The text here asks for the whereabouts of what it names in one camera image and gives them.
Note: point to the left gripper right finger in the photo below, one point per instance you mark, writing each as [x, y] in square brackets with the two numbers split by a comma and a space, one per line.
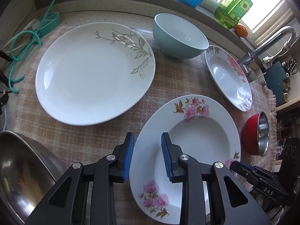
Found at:
[229, 201]

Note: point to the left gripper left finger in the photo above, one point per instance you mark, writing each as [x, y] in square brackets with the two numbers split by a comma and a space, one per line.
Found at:
[66, 201]

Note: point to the large stainless steel bowl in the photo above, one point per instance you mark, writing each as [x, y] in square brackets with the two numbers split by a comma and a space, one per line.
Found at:
[28, 171]

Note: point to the red steel bowl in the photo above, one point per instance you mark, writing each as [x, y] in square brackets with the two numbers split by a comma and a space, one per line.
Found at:
[255, 135]

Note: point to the pink floral deep plate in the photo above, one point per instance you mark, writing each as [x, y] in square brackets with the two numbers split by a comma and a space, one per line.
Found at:
[202, 128]

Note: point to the small pink floral plate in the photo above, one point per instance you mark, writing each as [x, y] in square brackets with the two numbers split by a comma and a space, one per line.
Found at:
[228, 77]

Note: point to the white plate grey leaf pattern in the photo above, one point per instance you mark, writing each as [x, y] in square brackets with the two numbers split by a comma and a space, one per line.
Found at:
[94, 73]

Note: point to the light blue ceramic bowl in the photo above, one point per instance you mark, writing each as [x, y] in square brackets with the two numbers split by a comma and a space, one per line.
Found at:
[177, 37]

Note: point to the chrome kitchen faucet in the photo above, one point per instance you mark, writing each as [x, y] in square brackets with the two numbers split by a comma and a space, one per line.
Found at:
[267, 62]

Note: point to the right white gloved hand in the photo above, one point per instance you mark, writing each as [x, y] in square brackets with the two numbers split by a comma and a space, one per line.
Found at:
[274, 214]

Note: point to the pink plaid cloth mat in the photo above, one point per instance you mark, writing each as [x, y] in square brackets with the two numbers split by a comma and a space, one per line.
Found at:
[173, 78]

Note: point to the scissors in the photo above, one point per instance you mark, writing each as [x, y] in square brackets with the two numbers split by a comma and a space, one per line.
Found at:
[290, 66]

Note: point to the orange fruit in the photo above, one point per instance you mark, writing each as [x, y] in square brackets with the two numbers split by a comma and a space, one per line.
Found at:
[241, 31]

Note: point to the green dish soap bottle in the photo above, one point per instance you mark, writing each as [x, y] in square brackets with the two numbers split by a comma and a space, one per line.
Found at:
[230, 12]

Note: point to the teal hose reel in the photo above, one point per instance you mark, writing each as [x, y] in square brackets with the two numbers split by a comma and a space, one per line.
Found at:
[51, 22]

